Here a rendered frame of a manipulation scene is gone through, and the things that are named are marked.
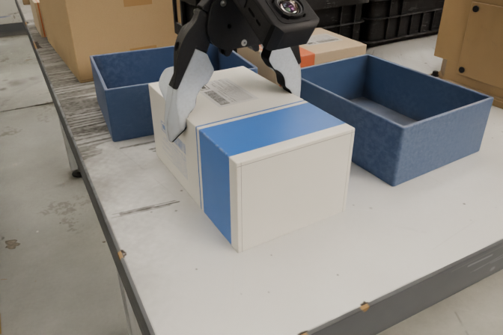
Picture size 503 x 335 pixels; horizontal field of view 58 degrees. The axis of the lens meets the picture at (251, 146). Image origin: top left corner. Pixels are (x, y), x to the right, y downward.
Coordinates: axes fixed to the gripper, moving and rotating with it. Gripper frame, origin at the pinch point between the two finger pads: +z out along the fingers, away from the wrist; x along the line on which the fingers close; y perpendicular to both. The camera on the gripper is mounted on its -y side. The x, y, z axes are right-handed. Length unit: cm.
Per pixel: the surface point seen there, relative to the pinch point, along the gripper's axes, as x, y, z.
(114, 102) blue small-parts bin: 8.7, 15.6, 0.9
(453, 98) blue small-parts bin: -27.5, -4.4, 1.0
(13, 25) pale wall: -2, 379, 68
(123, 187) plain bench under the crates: 11.5, 5.1, 6.2
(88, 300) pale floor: 13, 63, 76
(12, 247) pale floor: 29, 97, 76
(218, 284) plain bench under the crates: 9.0, -12.4, 6.2
